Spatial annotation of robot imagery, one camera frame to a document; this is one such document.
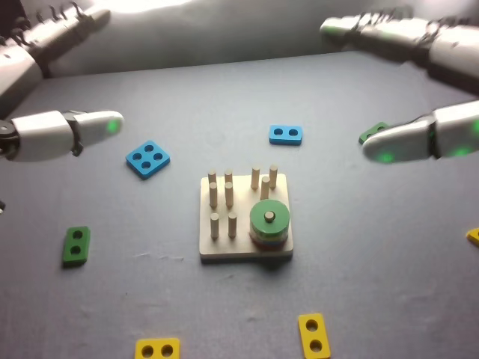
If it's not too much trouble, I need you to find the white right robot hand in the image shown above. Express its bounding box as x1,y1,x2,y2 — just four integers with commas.
319,4,479,165

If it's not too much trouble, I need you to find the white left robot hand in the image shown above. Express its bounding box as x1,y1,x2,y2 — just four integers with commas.
0,1,125,165

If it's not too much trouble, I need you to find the stack of coloured rings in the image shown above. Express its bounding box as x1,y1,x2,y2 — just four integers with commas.
248,199,292,251

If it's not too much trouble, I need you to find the blue four-hole block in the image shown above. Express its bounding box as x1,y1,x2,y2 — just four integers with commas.
125,140,171,181

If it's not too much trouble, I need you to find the green four-hole block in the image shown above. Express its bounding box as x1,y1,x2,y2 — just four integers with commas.
358,121,390,145

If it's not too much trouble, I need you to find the green two-hole block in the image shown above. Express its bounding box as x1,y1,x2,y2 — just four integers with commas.
61,226,91,267

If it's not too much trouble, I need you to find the blue two-hole block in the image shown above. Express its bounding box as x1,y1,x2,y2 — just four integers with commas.
268,125,303,147

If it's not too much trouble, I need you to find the wooden peg board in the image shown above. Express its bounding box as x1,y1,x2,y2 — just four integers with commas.
198,163,295,265

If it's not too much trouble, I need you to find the yellow four-hole block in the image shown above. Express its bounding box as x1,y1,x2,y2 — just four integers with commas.
134,338,181,359

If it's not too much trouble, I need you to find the yellow two-hole block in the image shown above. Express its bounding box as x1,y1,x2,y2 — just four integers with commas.
298,313,332,359

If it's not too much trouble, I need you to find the grey table cloth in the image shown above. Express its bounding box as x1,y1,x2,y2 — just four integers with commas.
0,50,479,359

